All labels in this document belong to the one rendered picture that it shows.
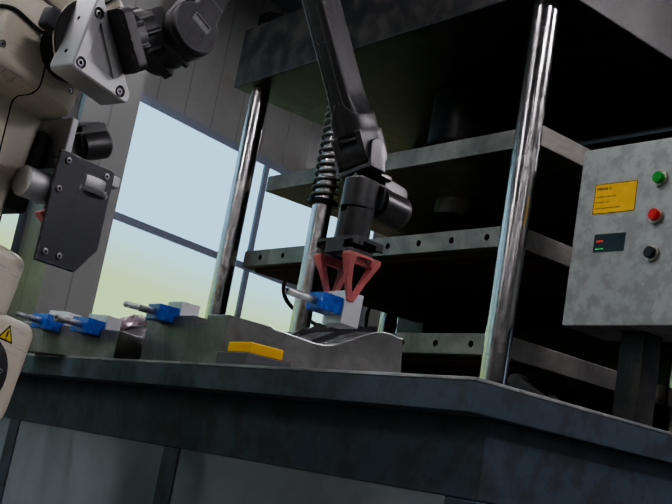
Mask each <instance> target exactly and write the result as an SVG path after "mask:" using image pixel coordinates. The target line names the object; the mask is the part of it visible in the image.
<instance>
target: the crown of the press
mask: <svg viewBox="0 0 672 504"><path fill-rule="evenodd" d="M534 1H535V0H340V2H341V6H342V9H343V13H344V17H345V21H346V24H347V28H348V32H349V36H350V39H351V43H352V47H353V50H354V54H355V58H356V62H357V65H358V69H359V73H360V77H361V80H362V84H363V88H364V91H365V94H366V97H367V99H368V102H369V104H370V106H371V109H372V111H373V112H374V113H375V116H376V120H377V124H378V127H379V128H382V132H383V136H384V139H385V143H386V147H387V151H388V154H389V153H395V152H400V151H405V150H410V149H416V148H421V147H426V146H431V145H436V144H442V143H447V142H452V141H457V140H463V139H468V138H473V137H478V136H484V135H489V134H494V133H499V132H504V131H510V130H515V128H516V122H517V115H518V108H519V101H520V95H521V88H522V81H523V74H524V68H525V61H526V54H527V47H528V41H529V34H530V27H531V20H532V14H533V7H534ZM558 1H559V2H560V4H561V5H560V12H559V19H558V26H557V33H556V40H555V47H554V54H553V61H552V68H551V75H550V82H549V89H548V96H547V103H546V110H545V117H544V124H543V125H544V126H545V127H547V128H549V129H551V130H553V131H555V132H557V133H559V134H561V135H563V136H565V137H567V138H569V139H571V140H573V141H574V142H576V143H583V142H589V141H595V140H601V139H606V138H612V137H618V136H624V135H630V134H636V133H642V132H648V131H654V130H660V129H666V128H672V0H558ZM253 87H261V88H265V89H267V90H269V91H270V95H269V100H268V103H271V104H273V105H275V106H278V107H280V108H282V109H284V110H287V111H289V112H291V113H294V114H296V115H298V116H301V117H303V118H305V119H308V120H310V121H312V122H314V123H317V124H319V125H321V126H325V125H324V120H326V117H325V114H326V113H327V112H328V111H327V106H328V104H327V103H326V99H327V94H326V90H325V86H324V83H323V79H322V75H321V71H320V68H319V64H318V60H317V56H316V53H315V49H314V45H313V41H312V38H311V34H310V30H309V26H308V23H307V19H306V15H305V11H304V8H302V9H299V10H297V11H294V12H292V13H289V14H286V15H283V14H279V13H275V12H271V11H269V12H266V13H264V14H261V15H260V17H259V22H258V26H256V27H253V28H251V29H248V30H246V31H245V36H244V41H243V46H242V50H241V55H240V60H239V65H238V70H237V74H236V79H235V84H234V88H236V89H238V90H241V91H243V92H245V93H248V94H250V93H251V88H253ZM476 209H477V204H476V203H474V202H473V201H470V200H468V199H464V198H459V197H452V196H442V197H438V198H436V199H435V205H434V211H433V216H434V217H435V218H437V219H439V220H442V221H446V222H450V223H457V224H469V223H473V222H474V221H475V215H476Z"/></svg>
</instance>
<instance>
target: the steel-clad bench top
mask: <svg viewBox="0 0 672 504"><path fill-rule="evenodd" d="M26 356H40V357H58V358H76V359H94V360H112V361H130V362H148V363H166V364H184V365H202V366H220V367H238V368H256V369H275V370H293V371H311V372H329V373H347V374H365V375H383V376H401V377H419V378H437V379H455V380H473V381H479V382H482V383H486V384H489V385H493V386H497V387H500V388H504V389H507V390H511V391H514V392H518V393H521V394H525V395H529V396H532V397H536V398H539V399H543V400H546V401H550V402H553V403H557V404H561V405H564V406H568V407H571V408H575V409H578V410H582V411H585V412H589V413H593V414H596V415H600V416H603V417H607V418H610V419H614V420H617V421H621V422H625V423H628V424H632V425H635V426H639V427H642V428H646V429H649V430H653V431H657V432H660V433H664V434H667V435H671V436H672V432H669V431H665V430H662V429H658V428H655V427H651V426H648V425H644V424H641V423H637V422H634V421H630V420H627V419H623V418H620V417H616V416H612V415H609V414H605V413H602V412H598V411H595V410H591V409H588V408H584V407H581V406H577V405H574V404H570V403H567V402H563V401H560V400H556V399H553V398H549V397H546V396H542V395H539V394H535V393H532V392H528V391H525V390H521V389H518V388H514V387H511V386H507V385H504V384H500V383H496V382H493V381H489V380H486V379H482V378H479V377H472V376H452V375H433V374H413V373H394V372H374V371H355V370H335V369H316V368H296V367H277V366H257V365H238V364H219V363H199V362H180V361H160V360H141V359H121V358H102V357H82V356H63V355H43V354H27V355H26Z"/></svg>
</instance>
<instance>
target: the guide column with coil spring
mask: <svg viewBox="0 0 672 504"><path fill-rule="evenodd" d="M327 153H329V154H334V151H333V150H332V149H327V150H323V151H322V154H327ZM321 161H334V162H335V157H322V158H321ZM321 168H330V169H335V165H333V164H322V165H320V167H319V169H321ZM318 176H332V177H336V173H335V172H328V171H322V172H318ZM317 183H329V184H334V185H336V183H337V181H336V180H332V179H318V180H317ZM317 183H316V184H317ZM335 189H336V188H333V187H328V186H318V187H316V188H315V191H318V190H324V191H331V192H335ZM314 197H323V198H328V199H331V200H333V199H334V196H333V195H330V194H314ZM331 210H332V206H331V205H328V204H325V203H319V202H315V203H313V204H312V210H311V215H310V220H309V226H308V231H307V236H306V242H305V247H304V252H303V258H302V263H301V268H300V274H299V279H298V284H297V290H299V291H302V292H305V293H307V294H309V292H317V287H318V281H319V272H318V269H317V266H316V263H315V260H314V255H315V254H320V253H321V254H324V250H323V249H320V248H317V247H316V244H317V239H319V238H327V232H328V227H329V221H330V216H331ZM306 303H307V301H304V300H301V299H298V298H295V300H294V306H293V311H292V316H291V322H290V327H289V332H291V331H300V330H302V329H304V328H306V327H309V328H310V325H311V320H312V314H313V311H310V310H307V309H306Z"/></svg>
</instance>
